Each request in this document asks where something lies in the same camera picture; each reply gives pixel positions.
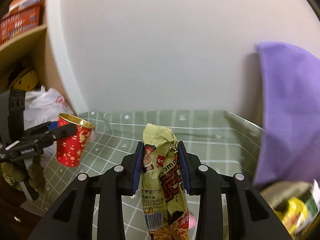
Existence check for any red gold paper cup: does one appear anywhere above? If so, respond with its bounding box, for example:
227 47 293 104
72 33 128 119
56 113 94 167

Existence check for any green white snack bag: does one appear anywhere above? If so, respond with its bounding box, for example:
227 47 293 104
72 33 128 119
305 180 320 218

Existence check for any green fabric trash bin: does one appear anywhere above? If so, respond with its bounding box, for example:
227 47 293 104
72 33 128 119
260 180 319 239

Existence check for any white plastic bag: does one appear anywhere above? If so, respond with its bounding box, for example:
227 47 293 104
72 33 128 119
23 84 75 168

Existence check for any pink paper cup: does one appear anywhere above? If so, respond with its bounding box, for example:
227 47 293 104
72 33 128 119
88 130 97 142

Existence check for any yellow snack wrapper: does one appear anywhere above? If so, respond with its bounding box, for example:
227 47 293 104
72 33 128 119
281 197 308 235

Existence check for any pink toy shrimp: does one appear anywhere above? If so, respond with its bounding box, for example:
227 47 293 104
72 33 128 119
189 213 197 229

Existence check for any purple pillow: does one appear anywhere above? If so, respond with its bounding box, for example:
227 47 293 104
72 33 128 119
253 42 319 189

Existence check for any green checked bed sheet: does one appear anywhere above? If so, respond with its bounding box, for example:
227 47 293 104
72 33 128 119
30 110 262 239

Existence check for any wooden shelf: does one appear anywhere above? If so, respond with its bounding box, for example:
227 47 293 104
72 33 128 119
1 0 67 96

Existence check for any red orange box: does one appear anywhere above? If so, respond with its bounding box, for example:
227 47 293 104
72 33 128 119
1 0 44 44

